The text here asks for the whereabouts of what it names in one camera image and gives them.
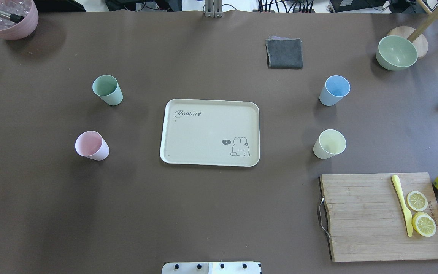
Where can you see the cream yellow cup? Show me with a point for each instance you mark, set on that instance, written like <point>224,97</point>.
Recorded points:
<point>329,143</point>

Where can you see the pink cup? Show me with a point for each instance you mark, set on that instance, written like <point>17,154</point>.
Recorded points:
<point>91,144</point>

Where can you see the beige rabbit tray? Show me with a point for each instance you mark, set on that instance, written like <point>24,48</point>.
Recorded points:
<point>211,132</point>

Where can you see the grey folded cloth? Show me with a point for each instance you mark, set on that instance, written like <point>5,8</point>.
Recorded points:
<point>285,53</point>

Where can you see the mint green cup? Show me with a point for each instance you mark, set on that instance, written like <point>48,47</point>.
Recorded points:
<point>107,88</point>

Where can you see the light blue cup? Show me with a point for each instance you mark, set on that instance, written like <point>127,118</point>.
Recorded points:
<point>334,89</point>

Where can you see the wooden cutting board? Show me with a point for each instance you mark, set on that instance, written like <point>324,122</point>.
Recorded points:
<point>365,221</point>

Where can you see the yellow plastic knife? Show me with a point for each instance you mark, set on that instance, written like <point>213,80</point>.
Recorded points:
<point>406,212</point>

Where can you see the green bowl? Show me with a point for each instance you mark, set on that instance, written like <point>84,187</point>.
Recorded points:
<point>396,53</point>

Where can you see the lemon half lower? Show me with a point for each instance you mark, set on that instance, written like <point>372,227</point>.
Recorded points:
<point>417,201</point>

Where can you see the lemon half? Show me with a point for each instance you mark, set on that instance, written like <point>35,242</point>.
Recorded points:
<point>424,225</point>
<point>417,201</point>

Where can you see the lemon half upper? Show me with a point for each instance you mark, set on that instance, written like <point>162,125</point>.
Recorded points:
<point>424,225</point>

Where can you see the pink bowl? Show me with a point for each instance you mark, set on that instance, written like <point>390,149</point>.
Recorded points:
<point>18,18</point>

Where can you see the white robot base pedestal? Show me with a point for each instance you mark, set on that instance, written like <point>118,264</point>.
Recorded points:
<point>221,267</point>

